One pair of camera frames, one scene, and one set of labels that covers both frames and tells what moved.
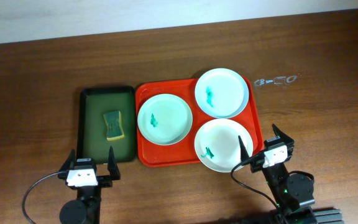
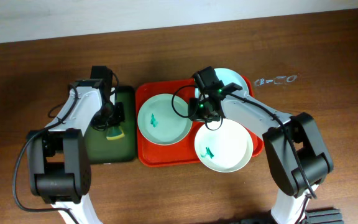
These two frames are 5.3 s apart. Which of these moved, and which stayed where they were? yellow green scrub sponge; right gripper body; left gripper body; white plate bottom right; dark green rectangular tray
Moved: right gripper body; left gripper body
Stayed: dark green rectangular tray; yellow green scrub sponge; white plate bottom right
